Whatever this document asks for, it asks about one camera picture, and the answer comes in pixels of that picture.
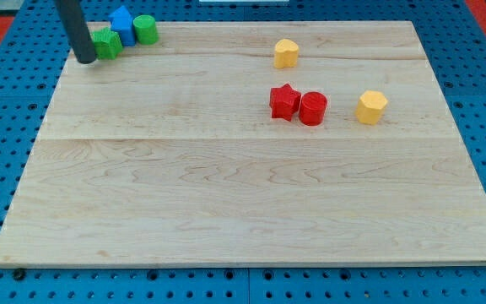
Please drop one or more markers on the blue triangle block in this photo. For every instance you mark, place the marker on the blue triangle block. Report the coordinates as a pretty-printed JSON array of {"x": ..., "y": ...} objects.
[{"x": 121, "y": 22}]

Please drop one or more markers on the light wooden board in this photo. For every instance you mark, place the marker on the light wooden board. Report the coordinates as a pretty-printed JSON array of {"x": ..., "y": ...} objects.
[{"x": 167, "y": 157}]

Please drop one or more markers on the red star block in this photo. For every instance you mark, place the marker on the red star block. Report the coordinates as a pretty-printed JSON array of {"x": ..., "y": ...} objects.
[{"x": 284, "y": 102}]

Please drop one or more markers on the red cylinder block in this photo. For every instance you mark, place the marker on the red cylinder block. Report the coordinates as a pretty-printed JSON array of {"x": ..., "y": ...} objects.
[{"x": 312, "y": 108}]

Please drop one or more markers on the yellow heart block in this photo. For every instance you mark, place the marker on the yellow heart block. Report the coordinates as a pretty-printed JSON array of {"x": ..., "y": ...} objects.
[{"x": 286, "y": 53}]

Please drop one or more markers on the yellow hexagon block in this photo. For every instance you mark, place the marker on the yellow hexagon block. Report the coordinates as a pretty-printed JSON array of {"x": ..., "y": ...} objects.
[{"x": 371, "y": 106}]

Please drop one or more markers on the green cylinder block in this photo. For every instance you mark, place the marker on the green cylinder block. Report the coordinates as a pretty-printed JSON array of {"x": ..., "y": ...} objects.
[{"x": 145, "y": 29}]

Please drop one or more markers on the green star block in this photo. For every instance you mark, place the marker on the green star block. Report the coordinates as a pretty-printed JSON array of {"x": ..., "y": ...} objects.
[{"x": 107, "y": 43}]

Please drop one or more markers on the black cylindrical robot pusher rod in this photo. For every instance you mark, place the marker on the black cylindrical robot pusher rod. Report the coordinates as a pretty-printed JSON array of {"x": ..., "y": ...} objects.
[{"x": 78, "y": 35}]

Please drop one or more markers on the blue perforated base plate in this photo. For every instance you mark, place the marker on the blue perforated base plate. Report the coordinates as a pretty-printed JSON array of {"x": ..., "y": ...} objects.
[{"x": 31, "y": 58}]

